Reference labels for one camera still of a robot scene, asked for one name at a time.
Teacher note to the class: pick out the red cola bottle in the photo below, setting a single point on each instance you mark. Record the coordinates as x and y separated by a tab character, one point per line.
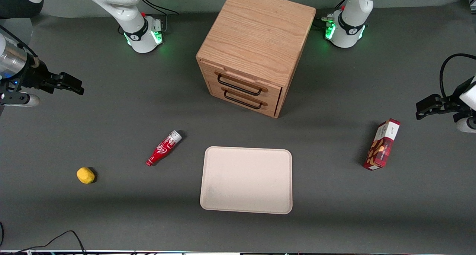
163	149

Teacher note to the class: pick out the wooden drawer cabinet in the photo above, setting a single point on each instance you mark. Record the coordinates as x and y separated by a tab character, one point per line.
256	28

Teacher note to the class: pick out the yellow lemon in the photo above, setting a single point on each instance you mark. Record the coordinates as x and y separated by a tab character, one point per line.
86	175

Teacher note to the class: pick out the red plaid cookie box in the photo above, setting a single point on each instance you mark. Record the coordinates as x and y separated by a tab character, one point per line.
383	145

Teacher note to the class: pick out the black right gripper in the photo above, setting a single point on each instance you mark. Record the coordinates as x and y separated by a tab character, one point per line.
34	78

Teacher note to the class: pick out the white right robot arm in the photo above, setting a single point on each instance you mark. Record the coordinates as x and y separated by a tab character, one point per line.
122	9

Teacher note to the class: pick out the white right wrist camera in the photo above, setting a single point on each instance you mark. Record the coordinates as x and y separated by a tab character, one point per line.
22	99

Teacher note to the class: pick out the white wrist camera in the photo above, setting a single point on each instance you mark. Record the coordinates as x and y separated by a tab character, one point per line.
468	125
22	99

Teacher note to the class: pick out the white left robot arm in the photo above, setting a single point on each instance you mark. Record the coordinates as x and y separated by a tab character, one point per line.
353	9

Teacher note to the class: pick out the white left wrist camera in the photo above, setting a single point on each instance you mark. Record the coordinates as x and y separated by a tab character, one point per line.
468	125

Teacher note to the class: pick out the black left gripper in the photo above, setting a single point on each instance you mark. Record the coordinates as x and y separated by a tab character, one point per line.
451	100

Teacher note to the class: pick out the beige plastic tray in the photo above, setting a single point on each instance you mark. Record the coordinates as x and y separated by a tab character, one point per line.
246	180

